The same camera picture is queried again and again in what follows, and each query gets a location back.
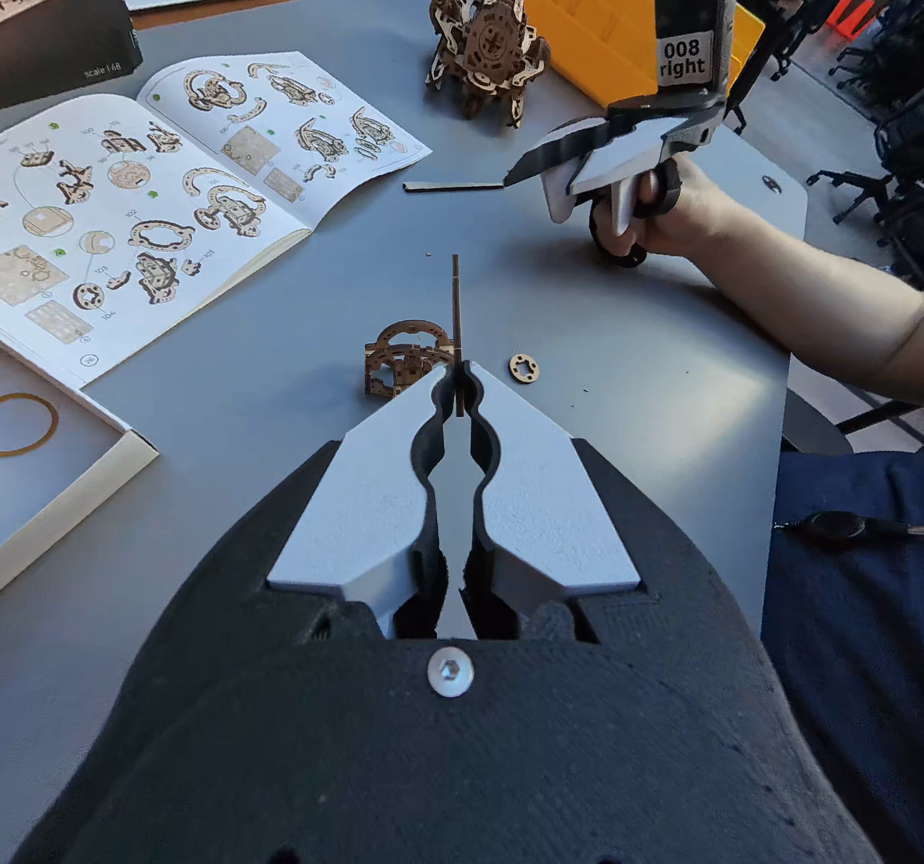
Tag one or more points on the person's right hand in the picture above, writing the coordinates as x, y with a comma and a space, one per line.
693, 214

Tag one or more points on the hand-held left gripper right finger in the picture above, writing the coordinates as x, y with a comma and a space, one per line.
556, 510

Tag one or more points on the orange traffic cone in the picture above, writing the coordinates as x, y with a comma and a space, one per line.
859, 1

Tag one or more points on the thin wooden stick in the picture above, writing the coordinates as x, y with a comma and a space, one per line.
455, 186

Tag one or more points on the yellow plastic bin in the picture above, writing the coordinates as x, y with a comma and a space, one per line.
592, 19

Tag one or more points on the black office chair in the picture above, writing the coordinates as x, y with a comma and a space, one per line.
895, 156

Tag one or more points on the white cardboard box tray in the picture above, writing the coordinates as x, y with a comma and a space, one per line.
65, 488

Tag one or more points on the person's right forearm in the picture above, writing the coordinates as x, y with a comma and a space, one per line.
808, 301

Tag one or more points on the tan rubber band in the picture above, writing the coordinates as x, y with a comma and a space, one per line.
52, 420

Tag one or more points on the small wooden model subassembly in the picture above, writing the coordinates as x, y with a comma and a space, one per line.
397, 366

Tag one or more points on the large wooden model assembly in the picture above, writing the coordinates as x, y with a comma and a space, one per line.
491, 48

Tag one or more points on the person's navy trousers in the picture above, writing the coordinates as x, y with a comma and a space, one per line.
844, 662

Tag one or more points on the open instruction booklet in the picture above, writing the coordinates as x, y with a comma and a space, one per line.
180, 200

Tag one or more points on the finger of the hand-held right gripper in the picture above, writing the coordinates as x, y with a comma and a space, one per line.
557, 200
613, 156

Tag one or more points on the black chair base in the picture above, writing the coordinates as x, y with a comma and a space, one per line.
816, 427

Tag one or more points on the black model kit box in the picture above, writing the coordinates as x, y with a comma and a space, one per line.
58, 34

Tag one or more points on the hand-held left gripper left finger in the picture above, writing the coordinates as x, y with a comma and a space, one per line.
354, 510

